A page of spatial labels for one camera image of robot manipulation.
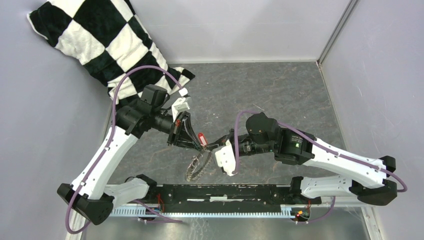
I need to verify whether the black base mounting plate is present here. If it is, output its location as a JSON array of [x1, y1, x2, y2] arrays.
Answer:
[[140, 184, 322, 214]]

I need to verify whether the black white checkered pillow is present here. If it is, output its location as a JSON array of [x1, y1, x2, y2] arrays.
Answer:
[[27, 0, 195, 107]]

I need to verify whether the aluminium frame rail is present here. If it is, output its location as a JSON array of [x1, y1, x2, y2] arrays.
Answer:
[[64, 184, 385, 240]]

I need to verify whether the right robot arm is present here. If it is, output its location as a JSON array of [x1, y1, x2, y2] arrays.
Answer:
[[206, 112, 398, 206]]

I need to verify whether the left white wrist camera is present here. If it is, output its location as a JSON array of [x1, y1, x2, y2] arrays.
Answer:
[[171, 96, 192, 122]]

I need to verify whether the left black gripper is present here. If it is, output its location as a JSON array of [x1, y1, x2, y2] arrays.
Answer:
[[151, 108, 203, 152]]

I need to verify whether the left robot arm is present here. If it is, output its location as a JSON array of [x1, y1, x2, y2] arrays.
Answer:
[[57, 84, 203, 225]]

